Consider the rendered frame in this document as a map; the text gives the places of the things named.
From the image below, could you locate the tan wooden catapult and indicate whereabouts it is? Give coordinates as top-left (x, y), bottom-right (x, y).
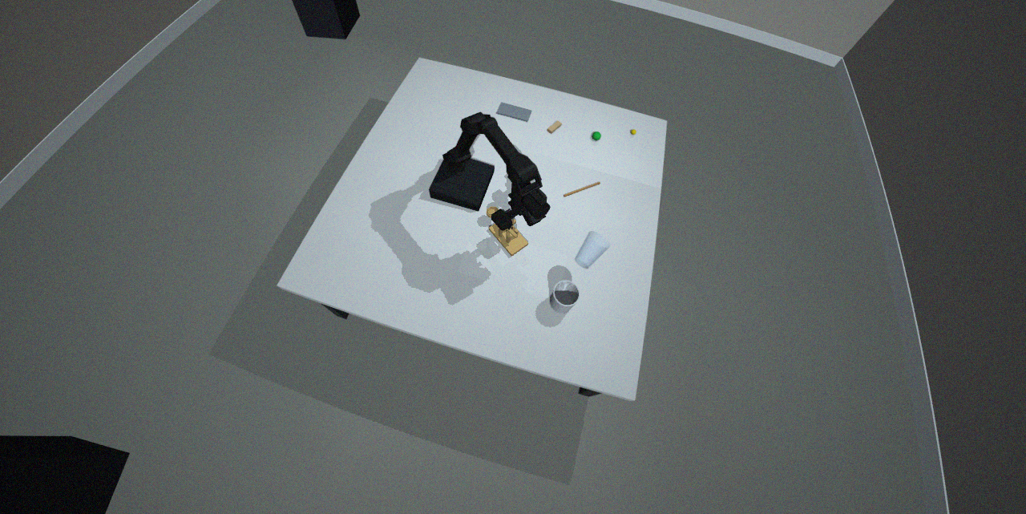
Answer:
top-left (487, 206), bottom-right (528, 256)

